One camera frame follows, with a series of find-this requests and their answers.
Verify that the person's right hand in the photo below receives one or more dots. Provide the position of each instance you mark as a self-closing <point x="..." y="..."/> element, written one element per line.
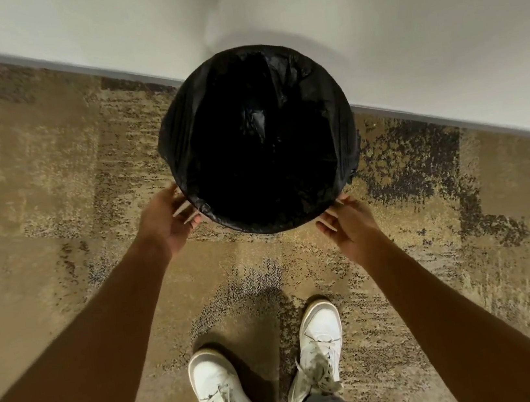
<point x="355" y="232"/>

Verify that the person's left hand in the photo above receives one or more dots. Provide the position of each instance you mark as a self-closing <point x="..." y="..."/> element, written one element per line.
<point x="162" y="222"/>

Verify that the person's right thumb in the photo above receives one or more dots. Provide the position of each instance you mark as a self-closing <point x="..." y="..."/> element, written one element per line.
<point x="345" y="199"/>

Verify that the person's left thumb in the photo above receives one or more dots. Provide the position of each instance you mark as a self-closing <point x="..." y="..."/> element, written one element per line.
<point x="176" y="194"/>

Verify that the person's right forearm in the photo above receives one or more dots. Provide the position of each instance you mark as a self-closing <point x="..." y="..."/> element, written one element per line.
<point x="459" y="323"/>

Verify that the person's left forearm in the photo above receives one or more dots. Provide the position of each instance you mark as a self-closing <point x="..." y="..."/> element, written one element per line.
<point x="80" y="352"/>

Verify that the black trash bag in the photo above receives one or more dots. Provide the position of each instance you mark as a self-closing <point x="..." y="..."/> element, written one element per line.
<point x="262" y="144"/>

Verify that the white right sneaker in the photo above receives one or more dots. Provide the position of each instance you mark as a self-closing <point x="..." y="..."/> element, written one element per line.
<point x="317" y="348"/>

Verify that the white sneaker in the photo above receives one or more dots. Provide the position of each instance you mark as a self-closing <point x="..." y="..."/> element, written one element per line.
<point x="223" y="391"/>
<point x="317" y="348"/>

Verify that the grey baseboard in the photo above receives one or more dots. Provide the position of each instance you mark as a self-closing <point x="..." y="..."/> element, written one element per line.
<point x="54" y="68"/>

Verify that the white left sneaker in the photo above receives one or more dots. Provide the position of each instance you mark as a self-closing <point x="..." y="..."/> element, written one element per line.
<point x="223" y="391"/>

